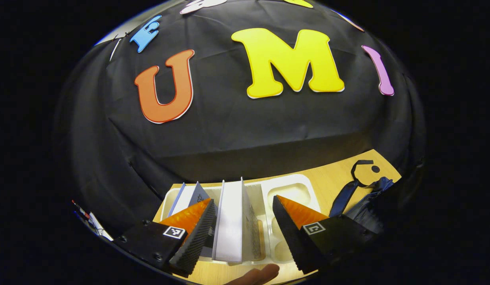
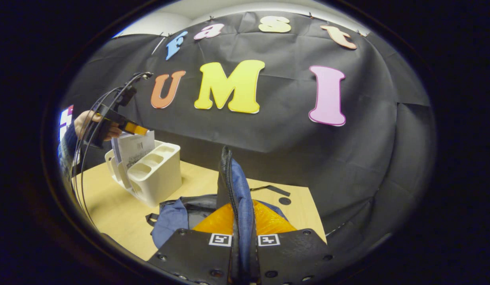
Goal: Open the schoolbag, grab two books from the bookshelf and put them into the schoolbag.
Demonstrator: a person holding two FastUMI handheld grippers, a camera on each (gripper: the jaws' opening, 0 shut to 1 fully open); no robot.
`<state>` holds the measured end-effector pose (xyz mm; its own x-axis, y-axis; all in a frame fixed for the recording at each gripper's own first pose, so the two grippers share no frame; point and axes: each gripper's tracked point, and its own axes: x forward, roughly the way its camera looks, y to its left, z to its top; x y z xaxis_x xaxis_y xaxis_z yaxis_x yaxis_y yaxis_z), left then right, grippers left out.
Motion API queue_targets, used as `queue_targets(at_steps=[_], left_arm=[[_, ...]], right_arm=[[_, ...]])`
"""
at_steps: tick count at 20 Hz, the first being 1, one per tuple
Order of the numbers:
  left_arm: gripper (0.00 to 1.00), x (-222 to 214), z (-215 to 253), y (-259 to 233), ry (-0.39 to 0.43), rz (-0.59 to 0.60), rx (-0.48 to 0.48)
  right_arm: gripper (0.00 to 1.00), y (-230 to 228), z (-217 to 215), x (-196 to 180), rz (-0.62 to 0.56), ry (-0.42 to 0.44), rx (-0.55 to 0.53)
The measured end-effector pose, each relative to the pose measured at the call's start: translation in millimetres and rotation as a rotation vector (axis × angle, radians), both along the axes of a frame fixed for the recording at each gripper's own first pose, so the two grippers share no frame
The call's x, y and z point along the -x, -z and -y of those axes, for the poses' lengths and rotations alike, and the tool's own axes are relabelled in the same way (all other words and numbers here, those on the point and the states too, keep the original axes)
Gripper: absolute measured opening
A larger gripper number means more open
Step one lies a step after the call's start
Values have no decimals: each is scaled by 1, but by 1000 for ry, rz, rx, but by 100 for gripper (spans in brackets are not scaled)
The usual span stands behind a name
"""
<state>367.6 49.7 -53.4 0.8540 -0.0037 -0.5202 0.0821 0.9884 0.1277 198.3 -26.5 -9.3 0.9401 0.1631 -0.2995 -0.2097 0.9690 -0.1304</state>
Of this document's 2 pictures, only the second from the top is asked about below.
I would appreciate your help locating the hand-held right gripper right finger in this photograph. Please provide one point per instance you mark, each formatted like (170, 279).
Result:
(292, 253)

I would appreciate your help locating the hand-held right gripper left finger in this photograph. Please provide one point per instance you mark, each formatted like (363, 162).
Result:
(189, 253)

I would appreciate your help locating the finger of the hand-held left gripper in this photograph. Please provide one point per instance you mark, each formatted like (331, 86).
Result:
(134, 128)

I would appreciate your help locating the white cover book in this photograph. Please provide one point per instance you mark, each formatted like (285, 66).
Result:
(138, 152)

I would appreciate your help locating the white plastic bookshelf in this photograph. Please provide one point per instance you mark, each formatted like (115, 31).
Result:
(157, 182)

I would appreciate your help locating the blue schoolbag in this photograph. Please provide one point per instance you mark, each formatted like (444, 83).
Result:
(239, 186)

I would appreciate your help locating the computer monitor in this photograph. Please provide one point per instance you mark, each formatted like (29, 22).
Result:
(65, 118)

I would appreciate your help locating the small black round disc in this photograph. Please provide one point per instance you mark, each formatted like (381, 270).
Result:
(284, 200)

